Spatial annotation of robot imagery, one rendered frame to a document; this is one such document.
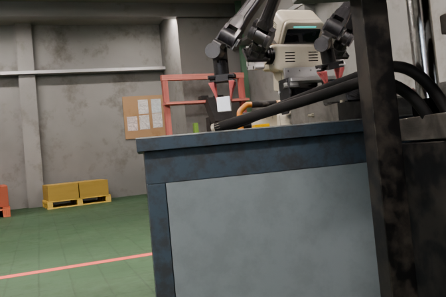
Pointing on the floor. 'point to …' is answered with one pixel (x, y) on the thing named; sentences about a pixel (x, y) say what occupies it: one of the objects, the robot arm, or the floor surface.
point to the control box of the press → (376, 93)
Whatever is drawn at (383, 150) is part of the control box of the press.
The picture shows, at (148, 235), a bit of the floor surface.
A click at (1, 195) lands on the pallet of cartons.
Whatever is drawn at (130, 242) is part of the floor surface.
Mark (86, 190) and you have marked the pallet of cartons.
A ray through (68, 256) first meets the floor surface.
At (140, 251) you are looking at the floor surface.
